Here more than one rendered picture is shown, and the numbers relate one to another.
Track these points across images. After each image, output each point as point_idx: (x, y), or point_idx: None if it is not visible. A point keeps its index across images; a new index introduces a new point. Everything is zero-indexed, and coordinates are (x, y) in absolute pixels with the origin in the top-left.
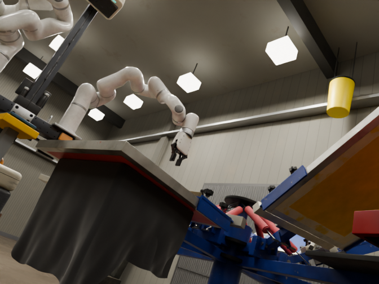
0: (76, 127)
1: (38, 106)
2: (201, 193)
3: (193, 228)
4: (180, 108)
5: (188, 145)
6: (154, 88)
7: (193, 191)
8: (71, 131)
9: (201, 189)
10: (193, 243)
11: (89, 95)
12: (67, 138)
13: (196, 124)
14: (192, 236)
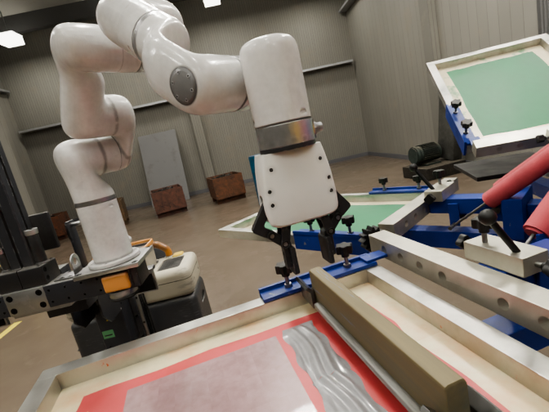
0: (118, 241)
1: (38, 261)
2: (459, 381)
3: (528, 205)
4: (184, 82)
5: (317, 176)
6: (122, 47)
7: (422, 372)
8: (110, 263)
9: (480, 213)
10: (536, 349)
11: (76, 171)
12: (116, 281)
13: (292, 77)
14: (521, 340)
